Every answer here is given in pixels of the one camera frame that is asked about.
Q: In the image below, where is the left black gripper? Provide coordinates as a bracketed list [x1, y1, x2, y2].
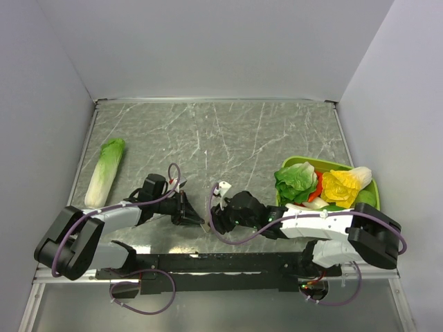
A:
[153, 190, 204, 225]

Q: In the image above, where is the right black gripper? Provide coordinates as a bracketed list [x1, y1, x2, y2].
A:
[208, 192, 259, 234]

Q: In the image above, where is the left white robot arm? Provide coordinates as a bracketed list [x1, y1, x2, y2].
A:
[34, 174, 204, 280]

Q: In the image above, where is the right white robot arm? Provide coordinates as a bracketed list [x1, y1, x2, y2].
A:
[207, 191, 407, 276]

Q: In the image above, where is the green toy lettuce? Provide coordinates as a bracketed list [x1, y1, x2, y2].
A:
[274, 162, 318, 205]

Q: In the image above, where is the white green bok choy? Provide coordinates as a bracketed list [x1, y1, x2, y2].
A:
[284, 197, 344, 212]

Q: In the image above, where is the long napa cabbage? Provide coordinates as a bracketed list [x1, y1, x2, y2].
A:
[84, 138, 125, 209]

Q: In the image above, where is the red toy pepper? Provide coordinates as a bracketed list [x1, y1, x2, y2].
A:
[307, 170, 323, 203]

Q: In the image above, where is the green plastic basket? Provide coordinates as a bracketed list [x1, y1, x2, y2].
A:
[276, 156, 380, 209]

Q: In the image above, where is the yellow toy cabbage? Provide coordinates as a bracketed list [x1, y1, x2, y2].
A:
[320, 167, 372, 209]

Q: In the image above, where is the round green toy vegetable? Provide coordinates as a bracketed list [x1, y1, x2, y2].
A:
[354, 190, 377, 208]

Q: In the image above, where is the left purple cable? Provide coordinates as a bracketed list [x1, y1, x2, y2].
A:
[51, 163, 181, 315]

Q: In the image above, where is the purple cable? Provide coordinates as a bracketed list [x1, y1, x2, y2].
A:
[207, 183, 408, 307]
[51, 163, 181, 315]

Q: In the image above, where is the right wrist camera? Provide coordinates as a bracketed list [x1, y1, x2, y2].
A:
[213, 181, 231, 206]

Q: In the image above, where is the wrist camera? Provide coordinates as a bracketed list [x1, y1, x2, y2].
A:
[213, 181, 231, 206]
[169, 176, 188, 192]

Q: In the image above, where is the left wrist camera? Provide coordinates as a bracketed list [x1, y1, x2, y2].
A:
[169, 176, 188, 192]

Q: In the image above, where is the black base frame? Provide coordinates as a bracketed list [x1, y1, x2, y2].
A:
[96, 252, 342, 295]

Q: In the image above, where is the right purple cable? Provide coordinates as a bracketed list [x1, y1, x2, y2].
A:
[207, 183, 408, 307]

